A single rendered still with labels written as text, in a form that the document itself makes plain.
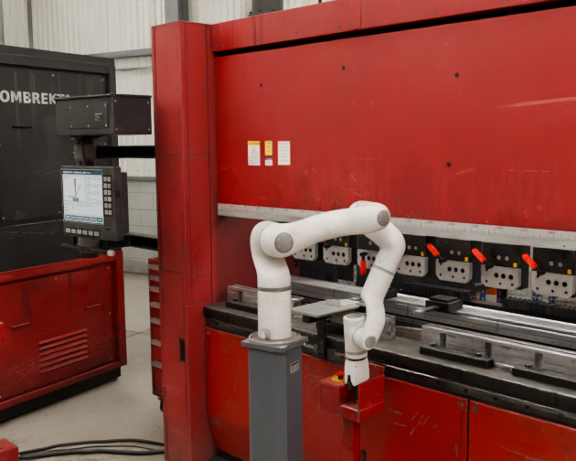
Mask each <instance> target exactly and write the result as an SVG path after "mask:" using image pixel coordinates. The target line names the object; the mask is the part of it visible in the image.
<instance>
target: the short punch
mask: <svg viewBox="0 0 576 461"><path fill-rule="evenodd" d="M336 279H338V283H339V284H346V285H352V286H356V281H357V265H356V264H354V265H339V264H337V265H336Z"/></svg>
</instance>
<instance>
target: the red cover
mask: <svg viewBox="0 0 576 461"><path fill-rule="evenodd" d="M569 3H576V0H332V1H327V2H323V3H318V4H313V5H304V6H299V7H295V8H290V9H285V10H281V11H276V12H271V13H267V14H262V15H257V16H248V17H244V18H239V19H234V20H230V21H225V22H220V23H216V24H212V25H211V51H212V52H216V53H225V54H228V53H234V52H241V51H247V50H254V49H259V48H271V47H278V46H284V45H290V44H296V43H303V42H309V41H316V40H321V39H328V38H340V37H346V36H352V35H358V34H365V33H370V32H377V31H383V30H390V29H396V28H403V27H414V26H420V25H427V24H433V23H439V22H445V21H452V20H458V19H465V18H470V17H477V16H489V15H495V14H501V13H507V12H514V11H520V10H526V9H532V8H539V7H545V6H552V5H563V4H569Z"/></svg>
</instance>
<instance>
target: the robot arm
mask: <svg viewBox="0 0 576 461"><path fill-rule="evenodd" d="M357 234H364V235H365V236H366V237H368V238H369V239H370V240H372V241H373V242H374V243H376V244H377V245H378V247H379V253H378V255H377V257H376V260H375V262H374V263H373V265H372V268H371V270H370V272H369V275H368V278H367V281H366V282H365V284H364V287H363V289H362V292H361V299H362V301H363V302H364V304H365V305H366V308H367V317H365V316H364V315H362V314H348V315H346V316H344V317H343V320H344V336H345V352H346V357H347V359H346V363H345V384H348V388H349V389H350V390H353V391H354V397H355V400H357V401H358V385H359V383H361V382H364V381H367V380H368V378H369V368H368V358H367V355H368V350H370V349H373V348H374V347H375V346H376V344H377V342H378V340H379V337H380V335H381V332H382V330H383V328H384V325H385V319H386V314H385V308H384V305H383V300H384V297H385V295H386V293H387V291H388V289H389V286H390V284H391V281H392V279H393V277H394V275H395V273H396V271H397V269H398V267H399V265H400V261H401V259H402V256H403V254H404V252H405V248H406V244H405V240H404V238H403V236H402V234H401V232H400V231H399V230H398V228H397V227H395V226H394V225H393V224H392V223H391V222H390V213H389V210H388V208H387V207H386V206H384V205H383V204H380V203H376V202H369V201H357V202H355V203H353V204H352V205H351V206H350V208H349V209H338V210H332V211H328V212H324V213H320V214H316V215H314V216H311V217H308V218H305V219H303V220H298V221H295V222H291V223H277V222H273V221H262V222H260V223H258V224H257V225H256V226H255V227H254V228H253V230H252V232H251V255H252V259H253V261H254V265H255V268H256V272H257V280H258V332H255V333H252V334H250V335H249V342H251V343H253V344H256V345H261V346H286V345H292V344H294V343H297V342H299V341H300V340H301V335H300V334H299V333H296V332H293V331H292V321H291V275H290V272H289V269H288V266H287V264H286V261H285V259H284V258H285V257H288V256H291V255H293V254H295V253H298V252H300V251H302V250H303V249H305V248H307V247H309V246H311V245H313V244H315V243H318V242H320V241H326V240H330V239H334V238H337V237H343V236H348V235H357Z"/></svg>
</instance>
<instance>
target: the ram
mask: <svg viewBox="0 0 576 461"><path fill-rule="evenodd" d="M215 86H216V128H217V170H218V203H220V204H232V205H243V206H254V207H266V208H277V209H299V210H311V211H323V212H328V211H332V210H338V209H349V208H350V206H351V205H352V204H353V203H355V202H357V201H369V202H376V203H380V204H383V205H384V206H386V207H387V208H388V210H389V213H390V217H391V218H402V219H414V220H435V221H447V222H458V223H469V224H481V225H492V226H503V227H515V228H526V229H538V230H549V231H571V232H576V5H574V6H567V7H561V8H554V9H548V10H542V11H536V12H529V13H523V14H516V15H510V16H498V17H491V18H485V19H478V20H472V21H465V22H459V23H452V24H446V25H439V26H433V27H421V28H414V29H408V30H402V31H396V32H389V33H383V34H377V35H370V36H364V37H357V38H345V39H339V40H332V41H326V42H319V43H313V44H306V45H300V46H293V47H287V48H275V49H269V50H263V51H256V52H250V53H243V54H237V55H230V56H224V57H217V58H215ZM249 141H260V165H259V166H254V165H249V156H248V142H249ZM265 141H272V155H265ZM278 141H290V150H291V165H290V166H278ZM265 158H272V166H266V165H265ZM394 226H395V225H394ZM395 227H397V228H398V230H399V231H400V232H401V233H405V234H414V235H423V236H433V237H442V238H451V239H461V240H470V241H488V242H497V243H506V244H516V245H525V246H534V247H543V248H553V249H562V250H572V251H576V241H557V240H547V239H537V238H527V237H517V236H506V235H496V234H486V233H476V232H466V231H455V230H436V229H425V228H415V227H405V226H395Z"/></svg>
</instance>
